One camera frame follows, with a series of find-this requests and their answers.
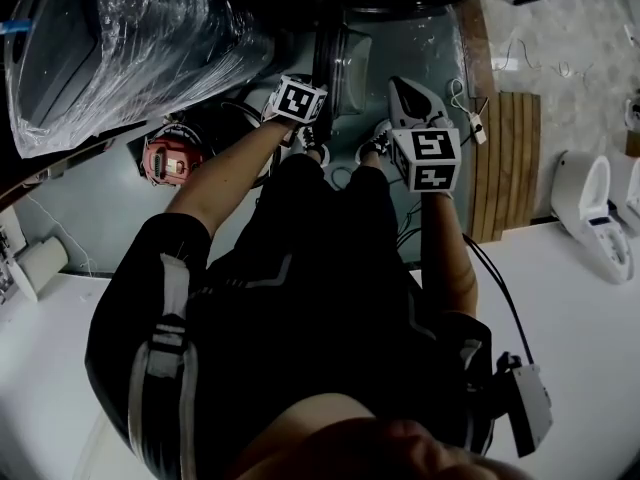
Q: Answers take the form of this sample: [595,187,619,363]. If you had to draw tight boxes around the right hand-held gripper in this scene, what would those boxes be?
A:
[387,75,462,194]

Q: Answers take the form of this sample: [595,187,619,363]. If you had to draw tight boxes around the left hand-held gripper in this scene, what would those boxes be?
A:
[261,73,330,127]

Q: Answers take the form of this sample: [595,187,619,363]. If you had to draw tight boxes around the person's right forearm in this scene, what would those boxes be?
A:
[418,190,480,317]

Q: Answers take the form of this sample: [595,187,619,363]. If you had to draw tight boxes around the person's left forearm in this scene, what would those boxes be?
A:
[164,117,297,242]

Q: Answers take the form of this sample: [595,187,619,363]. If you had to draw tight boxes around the person's left white shoe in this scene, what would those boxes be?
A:
[289,124,332,168]

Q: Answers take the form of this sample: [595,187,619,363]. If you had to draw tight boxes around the person's white shoe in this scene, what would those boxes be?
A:
[289,124,332,168]
[354,119,395,168]

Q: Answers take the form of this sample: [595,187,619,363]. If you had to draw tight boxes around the person's right white shoe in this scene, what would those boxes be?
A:
[354,119,395,168]

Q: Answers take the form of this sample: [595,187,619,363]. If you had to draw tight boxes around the white power strip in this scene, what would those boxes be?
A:
[469,112,490,145]

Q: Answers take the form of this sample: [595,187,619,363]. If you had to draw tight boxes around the wooden slat platform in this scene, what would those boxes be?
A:
[468,89,545,244]

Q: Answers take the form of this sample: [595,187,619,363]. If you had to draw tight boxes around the person's black trousers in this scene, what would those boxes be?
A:
[249,151,404,279]

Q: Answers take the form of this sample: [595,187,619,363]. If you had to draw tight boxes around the red round device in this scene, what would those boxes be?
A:
[140,121,207,188]

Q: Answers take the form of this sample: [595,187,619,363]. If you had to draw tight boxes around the plastic-wrapped black appliance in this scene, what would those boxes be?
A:
[4,0,277,160]

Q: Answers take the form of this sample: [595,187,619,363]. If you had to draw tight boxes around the person's black shirt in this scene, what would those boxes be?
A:
[83,212,497,480]

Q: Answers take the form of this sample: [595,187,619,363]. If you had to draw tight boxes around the grey electronics box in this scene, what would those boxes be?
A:
[494,351,556,459]

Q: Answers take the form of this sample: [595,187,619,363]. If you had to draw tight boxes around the person's chin and neck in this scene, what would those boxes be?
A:
[234,392,522,480]

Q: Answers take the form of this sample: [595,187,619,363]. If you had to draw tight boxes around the small blue bottle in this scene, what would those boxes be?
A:
[0,17,32,37]

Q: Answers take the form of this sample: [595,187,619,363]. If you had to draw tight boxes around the white cylindrical fixture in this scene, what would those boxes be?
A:
[16,234,72,303]

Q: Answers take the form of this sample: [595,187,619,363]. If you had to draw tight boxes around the white power strip cable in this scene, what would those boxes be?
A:
[448,77,477,118]

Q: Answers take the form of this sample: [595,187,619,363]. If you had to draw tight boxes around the black floor cable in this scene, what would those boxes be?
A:
[396,196,427,265]

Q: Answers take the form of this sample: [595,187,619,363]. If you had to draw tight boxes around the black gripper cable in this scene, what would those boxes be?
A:
[461,231,537,370]

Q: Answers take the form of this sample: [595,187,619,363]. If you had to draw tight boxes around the grey shoulder strap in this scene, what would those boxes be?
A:
[126,252,200,480]

